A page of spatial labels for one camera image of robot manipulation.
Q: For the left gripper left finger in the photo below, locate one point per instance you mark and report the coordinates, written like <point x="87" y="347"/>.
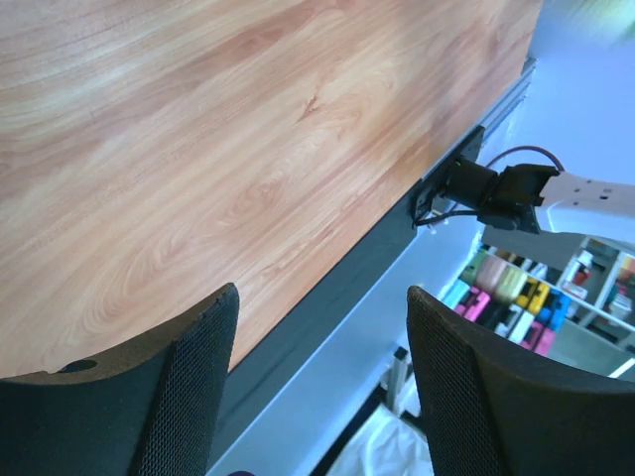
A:
<point x="147" y="406"/>

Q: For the background storage shelf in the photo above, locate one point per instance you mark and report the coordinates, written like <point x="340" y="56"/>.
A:
<point x="575" y="307"/>

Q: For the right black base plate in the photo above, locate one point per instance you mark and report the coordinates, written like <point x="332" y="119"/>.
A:
<point x="430" y="187"/>

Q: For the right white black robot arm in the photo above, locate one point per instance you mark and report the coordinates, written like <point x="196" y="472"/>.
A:
<point x="536" y="199"/>

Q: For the aluminium front rail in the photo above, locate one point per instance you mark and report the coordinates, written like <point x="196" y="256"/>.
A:
<point x="497" y="113"/>

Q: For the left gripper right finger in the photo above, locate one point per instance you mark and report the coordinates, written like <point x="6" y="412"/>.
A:
<point x="491" y="407"/>

